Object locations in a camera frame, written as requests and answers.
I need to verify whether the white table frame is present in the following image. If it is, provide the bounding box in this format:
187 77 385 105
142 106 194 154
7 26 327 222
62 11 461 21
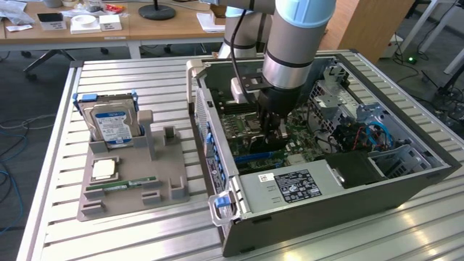
395 0 464 76

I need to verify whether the black chair base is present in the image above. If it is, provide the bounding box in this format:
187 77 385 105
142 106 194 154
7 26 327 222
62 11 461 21
21 48 78 80

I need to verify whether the clear plastic bag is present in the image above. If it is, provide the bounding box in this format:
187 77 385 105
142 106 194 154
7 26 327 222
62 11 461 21
0 0 37 25

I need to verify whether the black camera cable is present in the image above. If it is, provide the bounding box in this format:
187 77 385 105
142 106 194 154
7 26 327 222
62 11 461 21
227 7 254 82

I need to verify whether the dark grey PC case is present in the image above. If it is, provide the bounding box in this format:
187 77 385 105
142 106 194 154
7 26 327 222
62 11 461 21
185 48 462 258

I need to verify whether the tall perforated disk bay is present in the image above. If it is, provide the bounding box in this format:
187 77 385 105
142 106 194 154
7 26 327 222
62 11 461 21
309 64 386 128

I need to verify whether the blue floor cable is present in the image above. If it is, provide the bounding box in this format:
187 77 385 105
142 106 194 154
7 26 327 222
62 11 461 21
0 129 29 234

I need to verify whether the grey parts rack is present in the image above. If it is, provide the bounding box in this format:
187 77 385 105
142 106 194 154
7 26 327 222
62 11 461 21
75 109 191 222

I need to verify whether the low metal disk bay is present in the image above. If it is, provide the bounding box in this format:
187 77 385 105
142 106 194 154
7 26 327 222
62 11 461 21
367 144 434 180

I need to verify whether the black camera bracket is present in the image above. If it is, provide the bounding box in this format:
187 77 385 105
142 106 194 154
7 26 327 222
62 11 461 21
238 72 270 92

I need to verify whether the blue wire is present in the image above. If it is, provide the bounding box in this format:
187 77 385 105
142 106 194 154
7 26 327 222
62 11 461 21
362 121 394 151

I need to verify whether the white red adapter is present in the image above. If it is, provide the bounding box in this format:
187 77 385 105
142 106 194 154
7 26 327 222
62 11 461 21
383 40 399 59

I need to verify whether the wooden cabinet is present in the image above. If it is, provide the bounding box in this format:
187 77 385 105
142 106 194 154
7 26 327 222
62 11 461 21
318 0 417 64

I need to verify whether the black wire connector bundle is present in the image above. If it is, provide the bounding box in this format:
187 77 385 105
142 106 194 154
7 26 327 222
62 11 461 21
329 123 365 152

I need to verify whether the hard disk blue carrier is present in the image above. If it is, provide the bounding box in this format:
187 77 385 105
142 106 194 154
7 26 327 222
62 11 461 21
70 93 143 150

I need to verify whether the small white box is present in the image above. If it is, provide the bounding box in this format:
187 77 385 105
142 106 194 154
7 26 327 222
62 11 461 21
98 14 122 32

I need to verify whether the black green graphics card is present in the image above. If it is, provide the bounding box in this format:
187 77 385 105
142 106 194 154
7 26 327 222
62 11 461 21
233 133 289 155

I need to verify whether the green RAM stick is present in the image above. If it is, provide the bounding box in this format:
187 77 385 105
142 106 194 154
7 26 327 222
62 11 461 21
85 176 158 192

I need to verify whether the grey power supply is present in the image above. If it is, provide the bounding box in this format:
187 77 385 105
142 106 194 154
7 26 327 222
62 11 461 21
237 159 345 214

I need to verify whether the dark small container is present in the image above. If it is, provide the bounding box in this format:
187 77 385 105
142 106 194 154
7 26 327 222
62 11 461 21
83 0 105 13

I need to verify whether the white paper stack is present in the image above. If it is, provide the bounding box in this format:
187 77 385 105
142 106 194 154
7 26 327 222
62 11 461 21
194 11 227 34

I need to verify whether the grey case handle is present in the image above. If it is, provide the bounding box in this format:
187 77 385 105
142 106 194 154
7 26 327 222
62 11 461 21
207 189 241 227

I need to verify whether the red wire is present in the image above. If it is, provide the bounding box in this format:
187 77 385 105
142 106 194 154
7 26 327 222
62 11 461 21
357 126 367 150

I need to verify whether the grey card retention latch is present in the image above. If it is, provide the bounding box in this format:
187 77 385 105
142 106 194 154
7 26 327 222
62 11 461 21
185 60 210 105

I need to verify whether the white floor cable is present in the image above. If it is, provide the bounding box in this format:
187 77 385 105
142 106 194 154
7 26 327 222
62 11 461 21
0 113 54 131

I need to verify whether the curved black wire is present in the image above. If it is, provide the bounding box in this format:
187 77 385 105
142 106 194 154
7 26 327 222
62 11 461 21
311 129 341 153

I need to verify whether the silver CPU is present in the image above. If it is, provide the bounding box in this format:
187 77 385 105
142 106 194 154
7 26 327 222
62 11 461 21
89 160 118 180

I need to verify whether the green motherboard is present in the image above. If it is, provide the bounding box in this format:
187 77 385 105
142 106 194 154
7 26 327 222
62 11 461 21
215 96 326 175

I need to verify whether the white box round hole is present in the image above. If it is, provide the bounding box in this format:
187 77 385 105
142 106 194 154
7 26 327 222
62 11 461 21
69 15 102 35

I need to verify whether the cardboard box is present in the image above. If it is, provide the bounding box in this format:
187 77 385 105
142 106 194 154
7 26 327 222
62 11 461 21
209 3 227 20

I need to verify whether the black lamp base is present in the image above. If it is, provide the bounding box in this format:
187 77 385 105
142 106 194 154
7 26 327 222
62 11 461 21
137 0 177 21

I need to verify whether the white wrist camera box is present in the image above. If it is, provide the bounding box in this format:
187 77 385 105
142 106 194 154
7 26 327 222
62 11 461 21
229 77 258 104

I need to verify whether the black plastic shroud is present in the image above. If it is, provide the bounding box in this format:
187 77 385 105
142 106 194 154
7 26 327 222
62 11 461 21
323 151 387 190

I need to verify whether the black stand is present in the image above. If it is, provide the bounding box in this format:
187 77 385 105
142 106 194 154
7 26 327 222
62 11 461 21
419 69 464 126

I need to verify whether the CPU socket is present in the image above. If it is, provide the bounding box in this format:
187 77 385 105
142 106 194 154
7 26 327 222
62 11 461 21
242 113 262 131

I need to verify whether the white box black top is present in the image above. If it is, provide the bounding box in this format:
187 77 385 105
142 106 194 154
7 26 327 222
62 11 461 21
37 13 67 32

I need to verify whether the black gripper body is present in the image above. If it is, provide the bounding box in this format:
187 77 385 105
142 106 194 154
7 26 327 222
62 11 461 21
257 86 302 122

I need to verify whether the blue expansion slot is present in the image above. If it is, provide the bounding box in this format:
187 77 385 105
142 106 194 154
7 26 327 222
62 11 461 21
233 152 275 164

